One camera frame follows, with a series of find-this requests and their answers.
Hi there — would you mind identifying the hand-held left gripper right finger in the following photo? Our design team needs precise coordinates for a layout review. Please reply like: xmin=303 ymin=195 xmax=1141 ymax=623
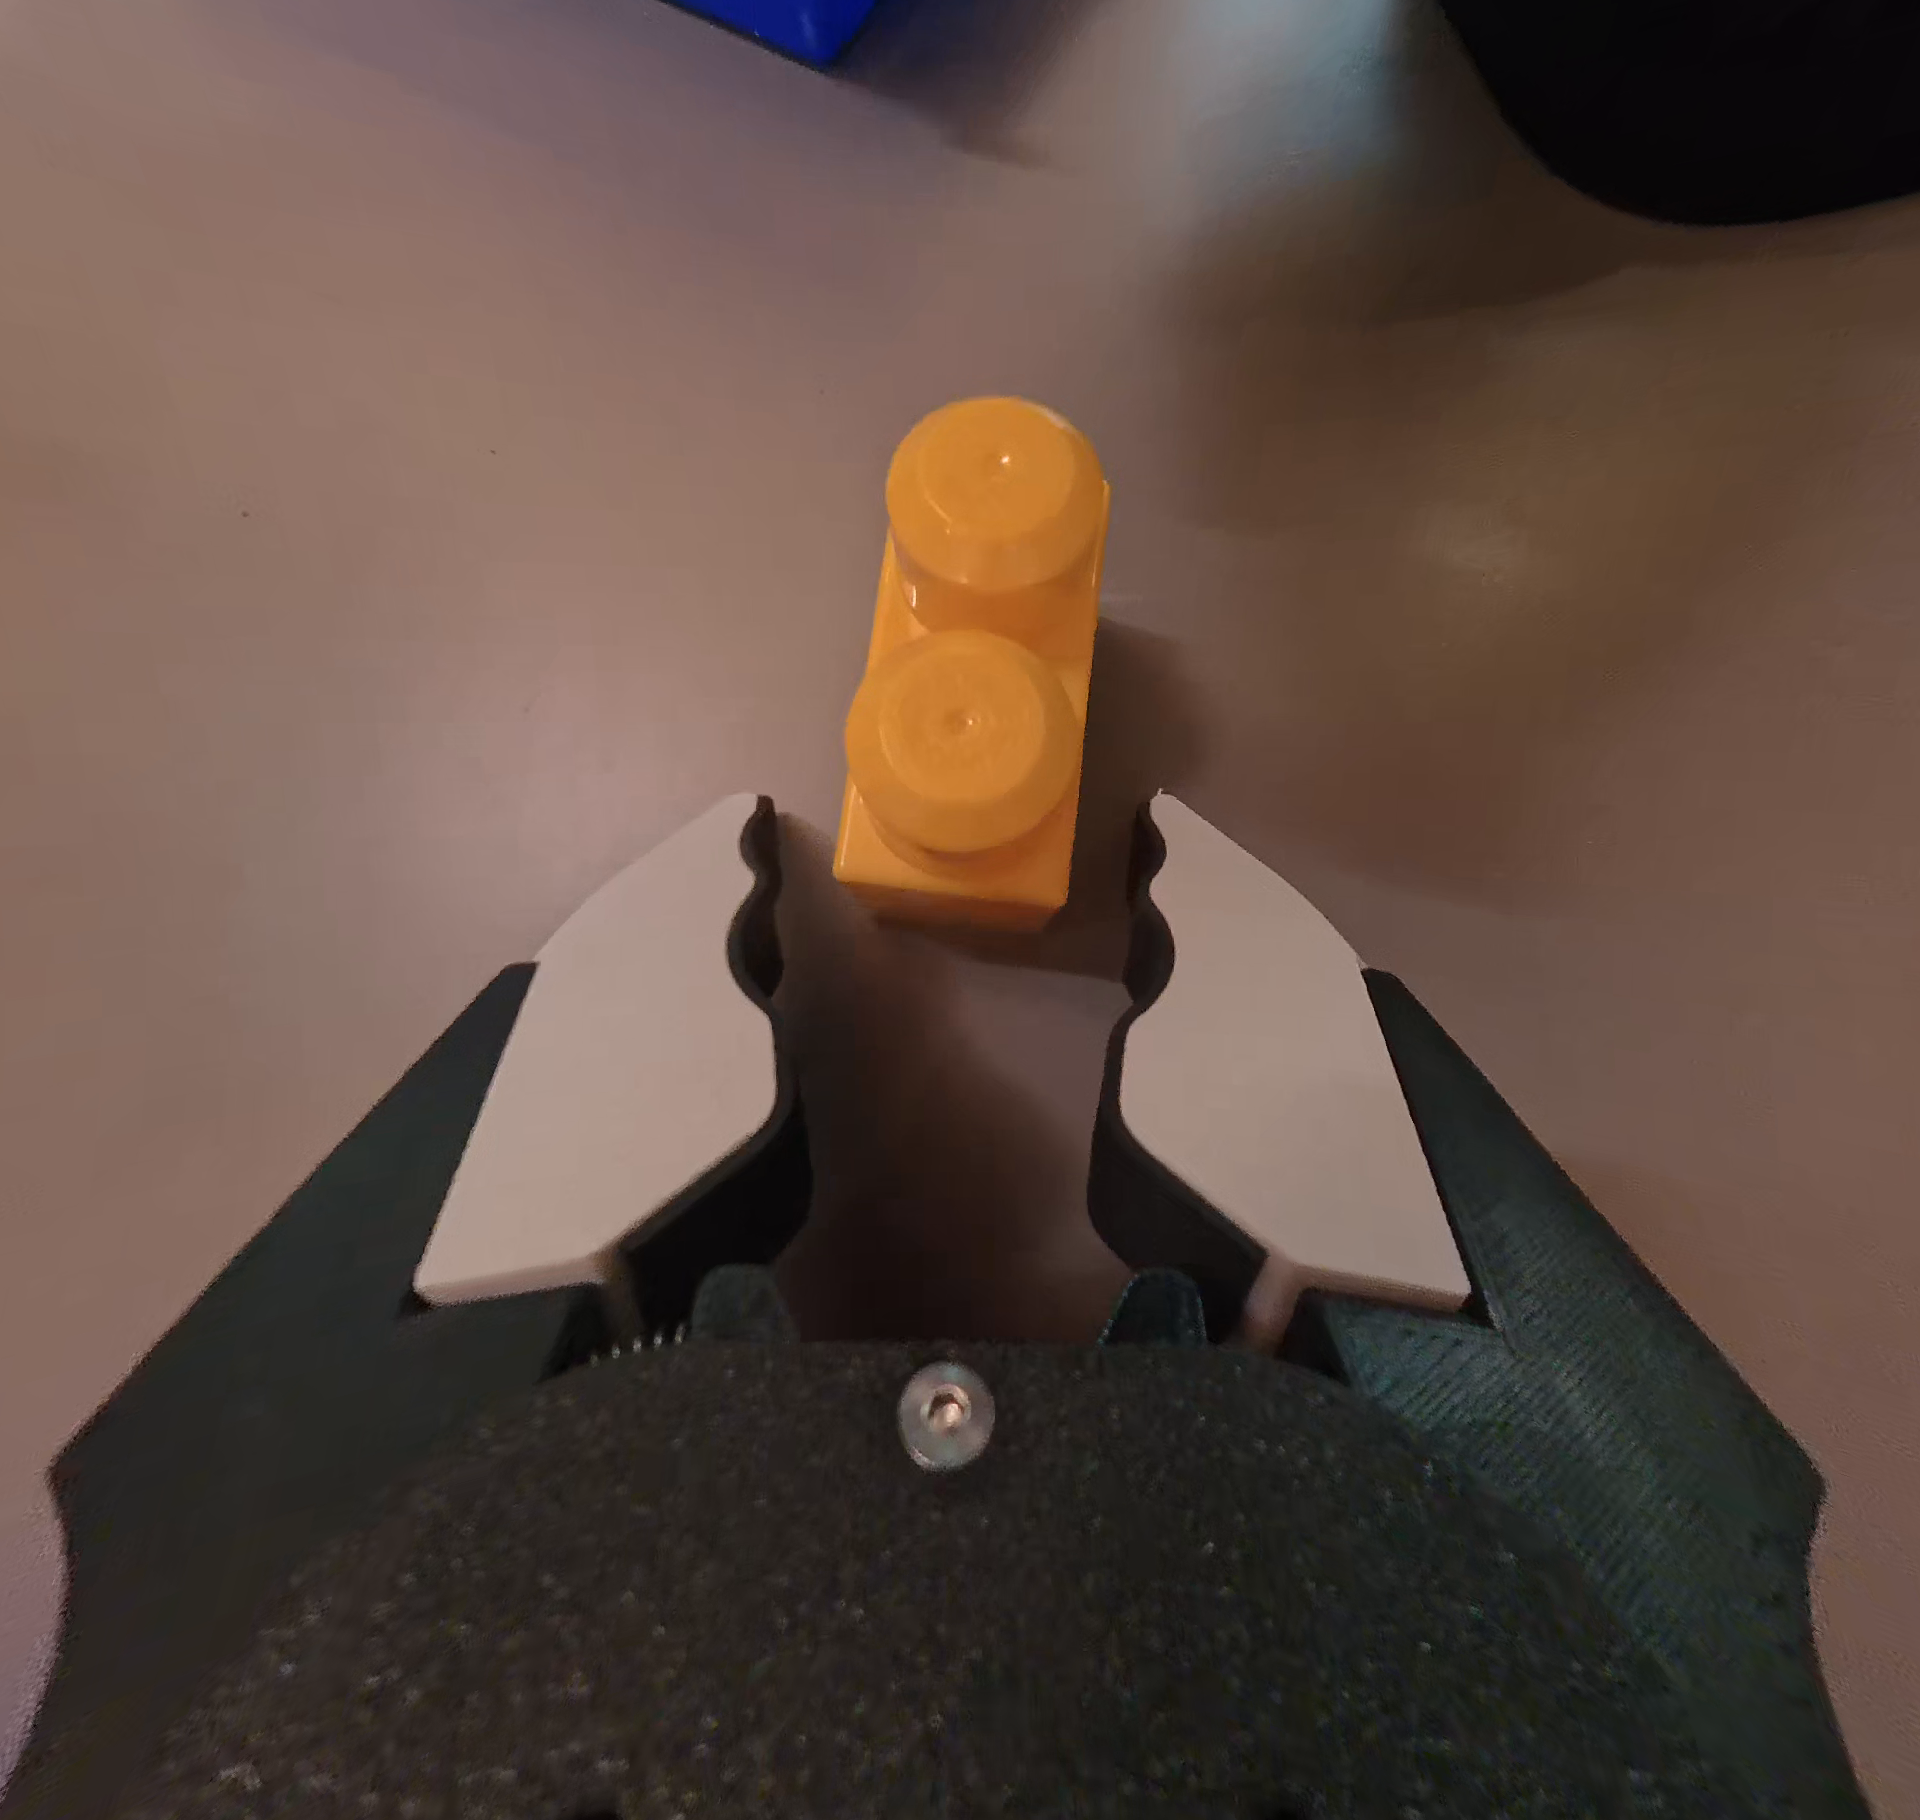
xmin=1084 ymin=788 xmax=1478 ymax=1354

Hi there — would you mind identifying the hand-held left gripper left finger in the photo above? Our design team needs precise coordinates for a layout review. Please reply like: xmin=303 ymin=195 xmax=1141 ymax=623
xmin=411 ymin=793 xmax=815 ymax=1351

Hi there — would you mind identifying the yellow mega block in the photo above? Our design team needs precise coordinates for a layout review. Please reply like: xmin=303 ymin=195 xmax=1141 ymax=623
xmin=832 ymin=393 xmax=1115 ymax=936

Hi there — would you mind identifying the black wrist rest pad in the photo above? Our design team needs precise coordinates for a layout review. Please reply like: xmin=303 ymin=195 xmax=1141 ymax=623
xmin=1413 ymin=0 xmax=1920 ymax=229

